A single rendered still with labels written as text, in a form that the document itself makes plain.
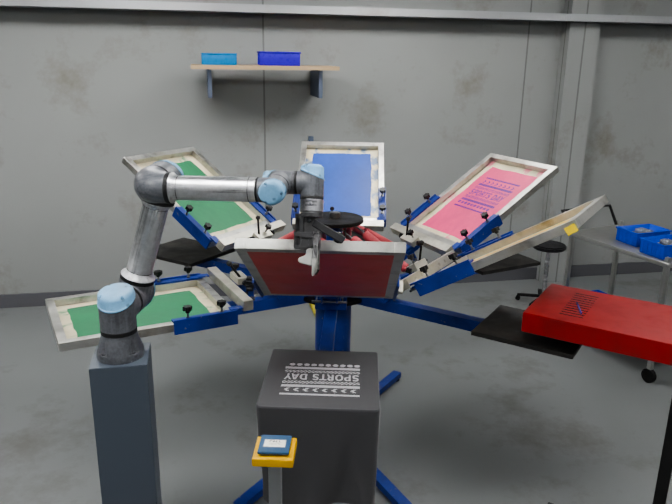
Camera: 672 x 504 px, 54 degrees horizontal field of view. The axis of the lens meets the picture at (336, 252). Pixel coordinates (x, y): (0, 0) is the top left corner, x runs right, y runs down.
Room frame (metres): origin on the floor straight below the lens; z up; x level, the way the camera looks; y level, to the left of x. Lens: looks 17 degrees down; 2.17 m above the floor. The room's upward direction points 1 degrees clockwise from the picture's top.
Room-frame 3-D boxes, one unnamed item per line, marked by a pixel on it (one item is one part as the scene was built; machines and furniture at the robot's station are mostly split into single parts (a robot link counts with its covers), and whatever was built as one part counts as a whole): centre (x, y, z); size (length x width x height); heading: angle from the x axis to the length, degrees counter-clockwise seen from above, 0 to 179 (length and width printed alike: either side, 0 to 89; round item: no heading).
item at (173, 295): (3.05, 0.81, 1.05); 1.08 x 0.61 x 0.23; 118
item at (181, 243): (3.83, 0.58, 0.91); 1.34 x 0.41 x 0.08; 58
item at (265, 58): (5.57, 0.49, 2.12); 0.34 x 0.23 x 0.11; 102
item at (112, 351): (2.01, 0.71, 1.25); 0.15 x 0.15 x 0.10
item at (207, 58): (5.47, 0.95, 2.11); 0.28 x 0.19 x 0.09; 102
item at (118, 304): (2.02, 0.71, 1.37); 0.13 x 0.12 x 0.14; 175
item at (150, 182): (1.99, 0.39, 1.77); 0.49 x 0.11 x 0.12; 85
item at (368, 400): (2.37, 0.05, 0.95); 0.48 x 0.44 x 0.01; 178
